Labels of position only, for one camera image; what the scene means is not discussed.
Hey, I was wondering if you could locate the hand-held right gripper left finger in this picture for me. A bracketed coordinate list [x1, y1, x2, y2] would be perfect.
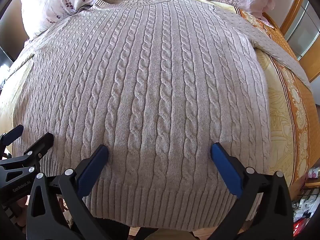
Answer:
[26, 144, 110, 240]

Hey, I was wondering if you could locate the yellow orange patterned bed sheet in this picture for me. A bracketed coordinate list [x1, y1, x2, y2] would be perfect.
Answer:
[0, 0, 317, 230]

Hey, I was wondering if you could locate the beige cable knit sweater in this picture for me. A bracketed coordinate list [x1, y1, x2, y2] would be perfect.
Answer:
[11, 0, 312, 230]

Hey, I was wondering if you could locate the pale pink floral pillow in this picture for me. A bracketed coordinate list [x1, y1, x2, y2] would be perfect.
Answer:
[20, 0, 150, 39]

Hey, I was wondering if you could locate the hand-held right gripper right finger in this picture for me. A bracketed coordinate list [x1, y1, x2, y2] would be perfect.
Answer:
[210, 142, 295, 240]

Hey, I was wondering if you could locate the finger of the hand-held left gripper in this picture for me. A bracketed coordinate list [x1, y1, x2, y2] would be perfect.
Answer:
[0, 124, 24, 153]
[0, 132, 55, 174]

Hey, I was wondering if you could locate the red packet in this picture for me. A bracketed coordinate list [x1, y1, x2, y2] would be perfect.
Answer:
[293, 217, 310, 230]

